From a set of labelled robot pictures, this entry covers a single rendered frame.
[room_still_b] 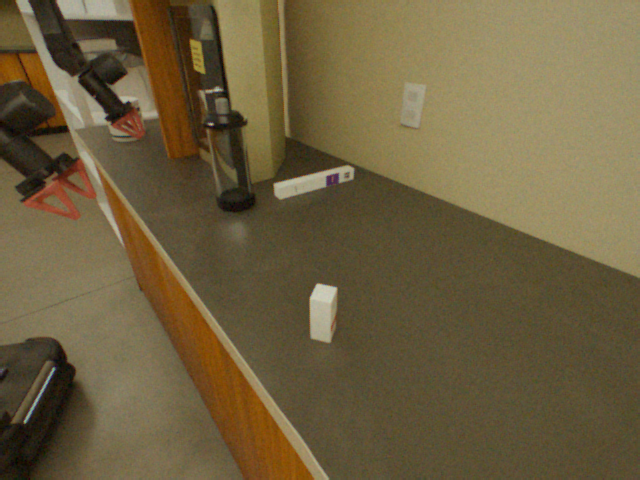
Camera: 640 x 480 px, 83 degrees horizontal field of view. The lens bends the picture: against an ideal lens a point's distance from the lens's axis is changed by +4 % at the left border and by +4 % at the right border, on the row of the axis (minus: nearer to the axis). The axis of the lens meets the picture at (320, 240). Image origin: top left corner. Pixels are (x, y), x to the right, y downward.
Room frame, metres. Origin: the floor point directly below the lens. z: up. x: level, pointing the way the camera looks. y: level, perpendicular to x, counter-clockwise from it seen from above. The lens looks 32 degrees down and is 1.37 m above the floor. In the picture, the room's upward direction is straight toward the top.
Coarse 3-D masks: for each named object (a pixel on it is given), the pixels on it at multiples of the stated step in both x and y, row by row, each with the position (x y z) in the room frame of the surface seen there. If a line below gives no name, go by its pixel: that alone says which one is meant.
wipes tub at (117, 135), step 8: (128, 96) 1.55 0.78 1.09; (136, 104) 1.48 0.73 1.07; (104, 112) 1.44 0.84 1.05; (112, 128) 1.43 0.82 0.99; (128, 128) 1.43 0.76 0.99; (144, 128) 1.49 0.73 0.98; (112, 136) 1.44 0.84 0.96; (120, 136) 1.42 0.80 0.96; (128, 136) 1.42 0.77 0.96; (144, 136) 1.47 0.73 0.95
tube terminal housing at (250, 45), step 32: (192, 0) 1.11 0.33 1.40; (224, 0) 1.00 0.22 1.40; (256, 0) 1.05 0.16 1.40; (224, 32) 0.99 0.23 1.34; (256, 32) 1.05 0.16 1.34; (224, 64) 1.00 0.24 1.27; (256, 64) 1.04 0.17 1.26; (256, 96) 1.04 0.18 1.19; (256, 128) 1.03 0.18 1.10; (256, 160) 1.02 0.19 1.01
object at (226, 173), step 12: (216, 132) 0.82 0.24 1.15; (228, 132) 0.83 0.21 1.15; (240, 132) 0.84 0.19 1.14; (216, 144) 0.82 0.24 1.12; (228, 144) 0.82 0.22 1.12; (240, 144) 0.84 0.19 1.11; (216, 156) 0.83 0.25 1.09; (228, 156) 0.82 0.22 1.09; (240, 156) 0.84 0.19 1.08; (216, 168) 0.83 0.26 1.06; (228, 168) 0.82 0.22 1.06; (240, 168) 0.83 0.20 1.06; (216, 180) 0.84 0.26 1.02; (228, 180) 0.82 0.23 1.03; (240, 180) 0.83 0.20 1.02; (228, 192) 0.82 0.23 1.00; (240, 192) 0.83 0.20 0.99; (252, 192) 0.87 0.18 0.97
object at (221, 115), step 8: (216, 104) 0.86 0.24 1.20; (224, 104) 0.86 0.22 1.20; (208, 112) 0.87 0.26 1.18; (216, 112) 0.87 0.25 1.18; (224, 112) 0.86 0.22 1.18; (232, 112) 0.87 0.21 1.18; (208, 120) 0.83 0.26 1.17; (216, 120) 0.83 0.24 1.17; (224, 120) 0.83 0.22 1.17; (232, 120) 0.83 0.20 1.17; (240, 120) 0.85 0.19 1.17
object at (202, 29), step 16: (176, 16) 1.18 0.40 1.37; (192, 16) 1.09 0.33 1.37; (208, 16) 1.01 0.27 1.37; (176, 32) 1.20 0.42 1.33; (192, 32) 1.10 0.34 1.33; (208, 32) 1.02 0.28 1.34; (208, 48) 1.03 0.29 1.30; (192, 64) 1.14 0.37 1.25; (208, 64) 1.05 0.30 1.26; (192, 80) 1.16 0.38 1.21; (208, 80) 1.06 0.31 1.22; (224, 80) 0.99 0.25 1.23; (192, 96) 1.18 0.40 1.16; (208, 96) 1.08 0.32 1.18; (224, 96) 0.99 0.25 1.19; (192, 112) 1.20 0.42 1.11; (208, 144) 1.13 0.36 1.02
